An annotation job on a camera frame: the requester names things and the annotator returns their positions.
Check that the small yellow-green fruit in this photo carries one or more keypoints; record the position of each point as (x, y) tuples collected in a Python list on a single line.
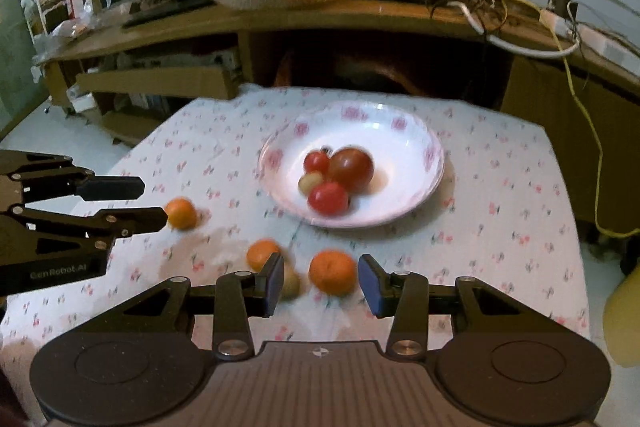
[(291, 283), (310, 183)]

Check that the medium red tomato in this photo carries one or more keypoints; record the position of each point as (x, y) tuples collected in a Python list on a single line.
[(327, 199)]

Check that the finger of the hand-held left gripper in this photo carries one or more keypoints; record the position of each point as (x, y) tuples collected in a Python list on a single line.
[(112, 189), (145, 218)]

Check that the large mandarin orange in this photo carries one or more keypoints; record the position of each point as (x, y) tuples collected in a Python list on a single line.
[(332, 273)]

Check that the white power strip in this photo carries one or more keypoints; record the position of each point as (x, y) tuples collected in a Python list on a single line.
[(600, 38)]

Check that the floral tablecloth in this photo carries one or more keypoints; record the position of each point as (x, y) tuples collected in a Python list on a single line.
[(500, 207)]

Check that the small mandarin orange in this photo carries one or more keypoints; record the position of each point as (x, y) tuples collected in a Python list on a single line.
[(182, 213), (259, 253)]

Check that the large dark red tomato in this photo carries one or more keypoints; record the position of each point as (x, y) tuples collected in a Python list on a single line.
[(352, 169)]

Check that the long cardboard box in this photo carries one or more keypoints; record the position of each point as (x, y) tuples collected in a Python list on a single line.
[(160, 83)]

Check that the white floral plate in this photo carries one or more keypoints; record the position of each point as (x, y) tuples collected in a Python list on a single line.
[(395, 142)]

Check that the small red tomato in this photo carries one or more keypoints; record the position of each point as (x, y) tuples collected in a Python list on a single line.
[(316, 162)]

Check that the yellow rounded object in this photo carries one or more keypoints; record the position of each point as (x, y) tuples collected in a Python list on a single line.
[(625, 322)]

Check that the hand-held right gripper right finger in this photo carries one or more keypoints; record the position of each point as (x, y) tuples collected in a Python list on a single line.
[(372, 285)]

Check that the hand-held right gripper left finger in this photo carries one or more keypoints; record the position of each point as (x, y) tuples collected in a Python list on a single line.
[(274, 283)]

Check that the small cardboard box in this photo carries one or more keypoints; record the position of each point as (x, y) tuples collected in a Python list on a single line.
[(130, 124)]

